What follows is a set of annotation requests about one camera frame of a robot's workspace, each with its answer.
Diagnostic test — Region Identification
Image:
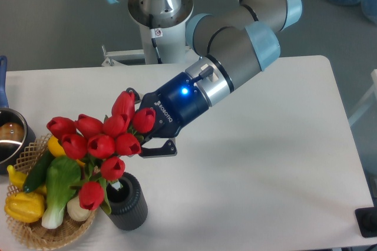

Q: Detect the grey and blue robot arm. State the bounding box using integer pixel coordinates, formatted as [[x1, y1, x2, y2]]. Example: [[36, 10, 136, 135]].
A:
[[107, 0, 302, 158]]

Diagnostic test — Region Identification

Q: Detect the red tulip bouquet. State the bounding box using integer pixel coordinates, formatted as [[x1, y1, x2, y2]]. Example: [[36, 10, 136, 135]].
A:
[[47, 91, 156, 214]]

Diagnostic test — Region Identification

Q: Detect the yellow squash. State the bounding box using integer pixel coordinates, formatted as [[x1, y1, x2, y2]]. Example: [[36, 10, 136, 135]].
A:
[[47, 134, 88, 167]]

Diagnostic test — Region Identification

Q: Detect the woven wicker basket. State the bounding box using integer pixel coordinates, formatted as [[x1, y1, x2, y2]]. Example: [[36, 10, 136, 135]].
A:
[[6, 134, 97, 250]]

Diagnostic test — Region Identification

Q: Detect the dark grey ribbed vase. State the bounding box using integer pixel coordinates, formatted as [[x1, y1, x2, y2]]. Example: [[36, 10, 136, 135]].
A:
[[105, 172, 148, 231]]

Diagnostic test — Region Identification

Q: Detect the yellow bell pepper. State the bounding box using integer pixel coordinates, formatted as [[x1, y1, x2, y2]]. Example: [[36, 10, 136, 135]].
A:
[[4, 192, 45, 223]]

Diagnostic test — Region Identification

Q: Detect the small yellow gourd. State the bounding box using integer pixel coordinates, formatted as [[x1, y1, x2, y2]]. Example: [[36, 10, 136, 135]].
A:
[[6, 164, 48, 195]]

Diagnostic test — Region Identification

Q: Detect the black device at table edge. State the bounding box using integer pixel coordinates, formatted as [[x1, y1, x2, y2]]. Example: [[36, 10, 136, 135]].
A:
[[355, 207, 376, 238]]

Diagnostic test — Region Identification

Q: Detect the green bok choy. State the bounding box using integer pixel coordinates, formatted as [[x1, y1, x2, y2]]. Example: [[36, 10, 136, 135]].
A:
[[41, 156, 81, 229]]

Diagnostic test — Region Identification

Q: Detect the white frame at right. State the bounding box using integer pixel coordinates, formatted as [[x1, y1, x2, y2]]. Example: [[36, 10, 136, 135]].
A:
[[348, 69, 376, 127]]

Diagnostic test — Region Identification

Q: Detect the green cucumber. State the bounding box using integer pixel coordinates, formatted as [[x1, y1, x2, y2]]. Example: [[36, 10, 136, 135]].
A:
[[22, 150, 55, 193]]

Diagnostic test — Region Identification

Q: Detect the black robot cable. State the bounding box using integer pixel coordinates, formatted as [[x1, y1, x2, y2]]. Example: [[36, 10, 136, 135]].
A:
[[148, 14, 163, 65]]

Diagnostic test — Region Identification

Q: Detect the dark pot with blue handle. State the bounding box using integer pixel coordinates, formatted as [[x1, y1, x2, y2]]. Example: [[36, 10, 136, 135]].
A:
[[1, 55, 35, 175]]

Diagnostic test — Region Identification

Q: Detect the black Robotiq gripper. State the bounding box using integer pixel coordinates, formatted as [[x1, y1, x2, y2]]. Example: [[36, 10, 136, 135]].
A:
[[126, 72, 209, 157]]

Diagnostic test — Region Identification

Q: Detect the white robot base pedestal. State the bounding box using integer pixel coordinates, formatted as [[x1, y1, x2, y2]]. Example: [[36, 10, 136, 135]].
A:
[[101, 0, 207, 68]]

